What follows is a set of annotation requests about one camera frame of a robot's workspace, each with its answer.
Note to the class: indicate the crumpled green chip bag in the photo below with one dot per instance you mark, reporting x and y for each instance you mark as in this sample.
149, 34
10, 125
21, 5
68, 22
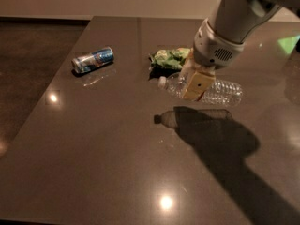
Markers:
173, 59

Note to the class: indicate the blue silver drink can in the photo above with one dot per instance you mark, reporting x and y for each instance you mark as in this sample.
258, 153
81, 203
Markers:
93, 60

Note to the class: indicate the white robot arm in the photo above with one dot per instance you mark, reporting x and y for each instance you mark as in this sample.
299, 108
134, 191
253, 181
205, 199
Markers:
235, 20

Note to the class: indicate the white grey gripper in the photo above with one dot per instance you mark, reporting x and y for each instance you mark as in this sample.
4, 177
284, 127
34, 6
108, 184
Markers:
210, 52

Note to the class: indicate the clear plastic water bottle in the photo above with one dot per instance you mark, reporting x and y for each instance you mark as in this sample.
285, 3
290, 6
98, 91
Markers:
220, 92

